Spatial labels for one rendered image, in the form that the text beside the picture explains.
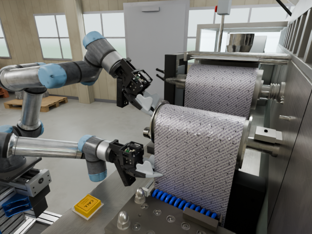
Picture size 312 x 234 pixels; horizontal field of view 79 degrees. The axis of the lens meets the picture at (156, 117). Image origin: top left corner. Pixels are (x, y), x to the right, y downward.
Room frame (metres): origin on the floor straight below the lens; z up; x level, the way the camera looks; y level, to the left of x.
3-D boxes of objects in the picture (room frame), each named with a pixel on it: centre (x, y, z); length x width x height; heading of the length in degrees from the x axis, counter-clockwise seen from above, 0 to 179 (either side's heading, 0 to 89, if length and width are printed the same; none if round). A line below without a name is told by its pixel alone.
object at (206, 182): (0.45, -0.10, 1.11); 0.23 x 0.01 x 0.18; 60
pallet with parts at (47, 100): (4.39, 2.88, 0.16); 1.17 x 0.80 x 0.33; 74
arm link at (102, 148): (0.61, 0.18, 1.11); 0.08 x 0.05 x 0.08; 151
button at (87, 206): (0.54, 0.26, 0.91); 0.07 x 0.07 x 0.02; 60
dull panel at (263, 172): (1.33, -0.85, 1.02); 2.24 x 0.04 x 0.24; 150
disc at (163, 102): (0.57, -0.02, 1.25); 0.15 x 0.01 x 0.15; 150
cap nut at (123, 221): (0.37, 0.09, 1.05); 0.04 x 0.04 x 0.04
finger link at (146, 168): (0.50, 0.02, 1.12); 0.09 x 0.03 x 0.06; 59
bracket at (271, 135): (0.42, -0.28, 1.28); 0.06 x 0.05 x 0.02; 60
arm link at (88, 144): (0.65, 0.25, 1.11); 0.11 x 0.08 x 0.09; 61
